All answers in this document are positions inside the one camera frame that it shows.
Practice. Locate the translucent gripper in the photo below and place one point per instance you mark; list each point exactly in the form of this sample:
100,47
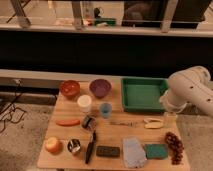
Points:
169,119

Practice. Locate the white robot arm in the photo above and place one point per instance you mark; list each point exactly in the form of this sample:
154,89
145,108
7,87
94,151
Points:
188,86

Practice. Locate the purple bowl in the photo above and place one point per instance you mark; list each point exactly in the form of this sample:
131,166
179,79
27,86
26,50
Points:
100,87

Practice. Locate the red bowl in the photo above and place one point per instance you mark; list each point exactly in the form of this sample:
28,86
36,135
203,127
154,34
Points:
69,88

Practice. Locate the yellow banana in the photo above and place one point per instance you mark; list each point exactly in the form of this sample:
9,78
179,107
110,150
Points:
153,123

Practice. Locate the bunch of red grapes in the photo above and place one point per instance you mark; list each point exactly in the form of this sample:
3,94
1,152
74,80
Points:
176,145

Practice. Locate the green sponge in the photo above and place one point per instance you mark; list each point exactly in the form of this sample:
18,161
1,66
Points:
156,151

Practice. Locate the green plastic tray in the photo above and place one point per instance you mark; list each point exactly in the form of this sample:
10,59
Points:
143,94

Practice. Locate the grey blue cloth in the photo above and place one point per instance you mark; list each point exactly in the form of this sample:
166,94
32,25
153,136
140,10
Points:
133,154

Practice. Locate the small blue cup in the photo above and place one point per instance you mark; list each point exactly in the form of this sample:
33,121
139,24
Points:
105,110

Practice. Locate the dark green scouring pad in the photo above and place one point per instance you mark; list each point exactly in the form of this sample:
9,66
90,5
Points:
108,151

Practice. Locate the metal can lying down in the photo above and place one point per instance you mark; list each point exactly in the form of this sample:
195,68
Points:
89,123

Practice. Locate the white cup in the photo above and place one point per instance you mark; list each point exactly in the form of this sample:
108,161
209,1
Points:
85,103

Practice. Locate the small metal cup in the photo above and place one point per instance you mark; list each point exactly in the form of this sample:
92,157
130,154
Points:
74,146

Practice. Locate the orange carrot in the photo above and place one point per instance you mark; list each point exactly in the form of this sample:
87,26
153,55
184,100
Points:
67,123

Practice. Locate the green box on shelf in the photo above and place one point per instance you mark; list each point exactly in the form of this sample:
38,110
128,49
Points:
105,21

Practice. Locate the red yellow apple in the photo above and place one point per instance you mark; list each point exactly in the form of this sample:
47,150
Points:
53,145

